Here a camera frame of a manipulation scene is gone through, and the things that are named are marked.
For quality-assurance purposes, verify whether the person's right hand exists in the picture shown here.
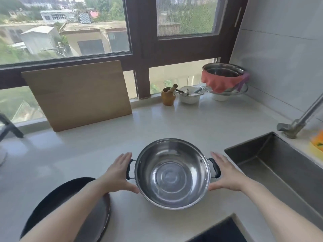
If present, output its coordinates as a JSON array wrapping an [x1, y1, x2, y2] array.
[[207, 152, 247, 192]]

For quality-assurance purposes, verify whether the person's left hand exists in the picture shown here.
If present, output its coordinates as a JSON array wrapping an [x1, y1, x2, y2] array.
[[100, 152, 140, 194]]

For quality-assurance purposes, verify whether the steel pot with black handles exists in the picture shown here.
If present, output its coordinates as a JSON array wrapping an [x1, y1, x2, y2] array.
[[126, 138, 221, 210]]

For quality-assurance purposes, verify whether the person's right forearm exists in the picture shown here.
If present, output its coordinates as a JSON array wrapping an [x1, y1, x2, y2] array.
[[239, 180, 323, 242]]

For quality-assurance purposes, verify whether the person's left forearm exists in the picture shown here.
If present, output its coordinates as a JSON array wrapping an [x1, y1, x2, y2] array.
[[21, 177, 112, 242]]

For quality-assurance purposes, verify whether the black cooktop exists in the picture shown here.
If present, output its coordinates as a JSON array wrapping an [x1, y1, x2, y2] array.
[[186, 216, 250, 242]]

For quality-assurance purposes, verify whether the black frying pan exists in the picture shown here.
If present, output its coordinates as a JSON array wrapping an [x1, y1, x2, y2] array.
[[20, 177, 111, 242]]

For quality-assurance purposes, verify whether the steel kitchen sink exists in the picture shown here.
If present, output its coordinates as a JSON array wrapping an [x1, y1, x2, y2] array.
[[224, 132, 323, 225]]

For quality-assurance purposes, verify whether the white ceramic bowl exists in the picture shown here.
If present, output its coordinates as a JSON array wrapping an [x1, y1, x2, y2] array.
[[179, 86, 204, 105]]

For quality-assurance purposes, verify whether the wooden mortar cup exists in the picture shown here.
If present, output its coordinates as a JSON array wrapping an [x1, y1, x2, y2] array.
[[162, 88, 176, 106]]

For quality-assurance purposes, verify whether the clear glass bowl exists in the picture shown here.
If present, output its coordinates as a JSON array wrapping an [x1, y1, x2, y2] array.
[[199, 82, 249, 96]]

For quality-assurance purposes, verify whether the red cloth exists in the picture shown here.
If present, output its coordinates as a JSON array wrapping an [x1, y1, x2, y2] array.
[[201, 69, 246, 94]]

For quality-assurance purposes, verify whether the wooden cutting board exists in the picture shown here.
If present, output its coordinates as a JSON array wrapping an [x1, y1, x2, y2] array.
[[21, 60, 133, 132]]

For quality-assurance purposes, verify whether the grey metal faucet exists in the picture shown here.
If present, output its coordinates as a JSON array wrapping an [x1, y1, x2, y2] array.
[[277, 93, 323, 139]]

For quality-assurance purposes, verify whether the purple cloth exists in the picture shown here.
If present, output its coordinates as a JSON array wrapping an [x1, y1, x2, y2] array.
[[237, 72, 250, 91]]

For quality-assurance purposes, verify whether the yellow orange sponge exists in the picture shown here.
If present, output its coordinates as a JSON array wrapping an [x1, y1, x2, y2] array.
[[309, 130, 323, 153]]

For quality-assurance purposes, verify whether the small steel bowl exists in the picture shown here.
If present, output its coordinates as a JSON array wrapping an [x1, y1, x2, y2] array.
[[207, 67, 240, 76]]

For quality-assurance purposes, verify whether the large steel bowl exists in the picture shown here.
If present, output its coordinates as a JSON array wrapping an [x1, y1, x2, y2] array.
[[202, 63, 246, 93]]

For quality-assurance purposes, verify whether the black metal stand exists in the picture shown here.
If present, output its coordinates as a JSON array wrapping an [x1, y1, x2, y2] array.
[[0, 113, 24, 143]]

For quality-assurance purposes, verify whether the dark brown window frame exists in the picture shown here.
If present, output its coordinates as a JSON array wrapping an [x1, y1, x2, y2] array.
[[0, 0, 250, 100]]

